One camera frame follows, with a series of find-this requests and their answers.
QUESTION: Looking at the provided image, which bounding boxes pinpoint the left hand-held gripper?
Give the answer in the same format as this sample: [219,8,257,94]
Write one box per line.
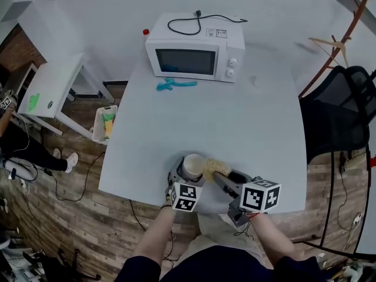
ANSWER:
[164,156,206,213]

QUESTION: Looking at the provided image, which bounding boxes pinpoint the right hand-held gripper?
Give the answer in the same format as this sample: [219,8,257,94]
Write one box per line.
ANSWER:
[213,170,282,227]

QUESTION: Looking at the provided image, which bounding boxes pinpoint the white mug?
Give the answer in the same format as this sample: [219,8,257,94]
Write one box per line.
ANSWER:
[182,153,207,180]

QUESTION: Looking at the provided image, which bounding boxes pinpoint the person's right forearm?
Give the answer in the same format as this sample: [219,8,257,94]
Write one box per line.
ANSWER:
[247,212,296,266]

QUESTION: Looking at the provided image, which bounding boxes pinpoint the person's left forearm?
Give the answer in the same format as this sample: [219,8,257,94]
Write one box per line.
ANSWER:
[133,205,177,266]

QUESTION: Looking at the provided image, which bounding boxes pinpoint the person's beige trousers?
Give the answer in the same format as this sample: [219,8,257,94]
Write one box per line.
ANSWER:
[176,211,268,261]

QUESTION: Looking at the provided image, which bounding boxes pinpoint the large white table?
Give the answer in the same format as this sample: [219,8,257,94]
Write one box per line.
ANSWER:
[98,44,308,216]

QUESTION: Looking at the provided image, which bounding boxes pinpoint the person's dark navy shirt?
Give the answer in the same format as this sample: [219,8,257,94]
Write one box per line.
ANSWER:
[114,244,327,282]

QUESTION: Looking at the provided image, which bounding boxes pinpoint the teal plastic toy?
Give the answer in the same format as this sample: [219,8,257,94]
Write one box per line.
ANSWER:
[155,77,198,93]

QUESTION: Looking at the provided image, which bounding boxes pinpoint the white plastic basket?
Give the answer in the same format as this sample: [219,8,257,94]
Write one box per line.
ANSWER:
[91,105,119,146]

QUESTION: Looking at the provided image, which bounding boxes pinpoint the black mesh office chair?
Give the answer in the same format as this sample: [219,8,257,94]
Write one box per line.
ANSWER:
[299,65,376,170]

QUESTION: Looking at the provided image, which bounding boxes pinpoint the white microwave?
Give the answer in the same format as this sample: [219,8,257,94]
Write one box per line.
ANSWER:
[144,12,246,84]

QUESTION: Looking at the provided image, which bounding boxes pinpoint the black swivel chair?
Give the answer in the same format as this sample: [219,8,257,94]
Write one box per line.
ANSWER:
[22,246,102,282]

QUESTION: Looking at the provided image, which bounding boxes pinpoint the small white table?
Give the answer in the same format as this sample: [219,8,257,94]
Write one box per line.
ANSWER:
[16,52,116,138]

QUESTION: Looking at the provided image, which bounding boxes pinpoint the green cloth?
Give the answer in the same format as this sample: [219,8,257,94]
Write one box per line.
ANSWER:
[26,92,41,113]

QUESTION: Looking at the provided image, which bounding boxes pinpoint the pale wooden clothes hanger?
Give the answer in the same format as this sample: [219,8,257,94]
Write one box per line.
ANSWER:
[308,36,352,68]

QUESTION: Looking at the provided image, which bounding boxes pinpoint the brown wooden coat rack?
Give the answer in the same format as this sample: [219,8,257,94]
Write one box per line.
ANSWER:
[298,0,376,99]

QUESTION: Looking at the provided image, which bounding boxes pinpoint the black floor cable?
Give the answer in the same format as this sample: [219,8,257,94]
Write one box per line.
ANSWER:
[129,199,146,232]
[43,151,105,203]

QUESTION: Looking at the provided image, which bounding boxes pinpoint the thin black cable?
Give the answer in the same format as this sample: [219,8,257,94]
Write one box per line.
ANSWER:
[337,168,358,232]

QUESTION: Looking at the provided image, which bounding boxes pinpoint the black microwave power cable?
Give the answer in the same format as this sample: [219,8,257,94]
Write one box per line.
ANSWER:
[167,9,249,36]

